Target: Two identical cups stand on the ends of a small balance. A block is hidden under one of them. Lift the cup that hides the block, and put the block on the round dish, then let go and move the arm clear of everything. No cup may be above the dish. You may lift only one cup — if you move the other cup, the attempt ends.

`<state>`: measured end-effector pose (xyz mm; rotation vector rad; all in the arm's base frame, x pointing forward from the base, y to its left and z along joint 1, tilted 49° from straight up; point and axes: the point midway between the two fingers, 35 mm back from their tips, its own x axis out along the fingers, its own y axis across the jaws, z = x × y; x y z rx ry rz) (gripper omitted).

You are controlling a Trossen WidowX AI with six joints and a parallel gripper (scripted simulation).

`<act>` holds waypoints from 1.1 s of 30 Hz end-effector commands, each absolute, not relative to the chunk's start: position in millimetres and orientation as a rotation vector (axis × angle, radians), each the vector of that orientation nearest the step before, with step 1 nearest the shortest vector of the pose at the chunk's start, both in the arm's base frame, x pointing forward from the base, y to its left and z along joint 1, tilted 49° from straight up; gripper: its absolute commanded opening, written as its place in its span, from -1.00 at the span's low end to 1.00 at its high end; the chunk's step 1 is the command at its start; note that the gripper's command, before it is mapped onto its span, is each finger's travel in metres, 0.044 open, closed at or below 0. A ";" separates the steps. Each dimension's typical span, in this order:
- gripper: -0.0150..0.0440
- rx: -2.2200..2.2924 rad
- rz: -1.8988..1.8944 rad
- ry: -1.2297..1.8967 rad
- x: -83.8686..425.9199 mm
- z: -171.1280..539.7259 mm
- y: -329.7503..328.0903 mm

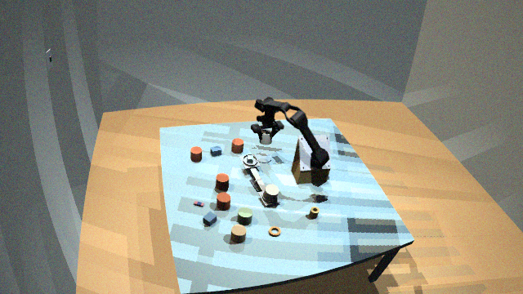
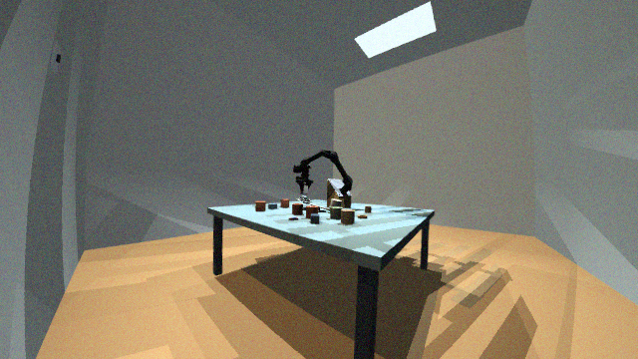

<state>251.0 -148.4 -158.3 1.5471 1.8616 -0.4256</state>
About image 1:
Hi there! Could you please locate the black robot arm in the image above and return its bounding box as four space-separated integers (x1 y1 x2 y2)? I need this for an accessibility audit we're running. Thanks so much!
254 96 330 169

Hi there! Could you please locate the dark cylinder with pale green top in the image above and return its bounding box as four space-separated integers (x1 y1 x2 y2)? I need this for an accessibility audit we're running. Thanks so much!
237 207 253 226

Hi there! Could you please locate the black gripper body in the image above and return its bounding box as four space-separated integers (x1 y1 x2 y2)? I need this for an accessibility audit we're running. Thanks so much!
251 115 284 134

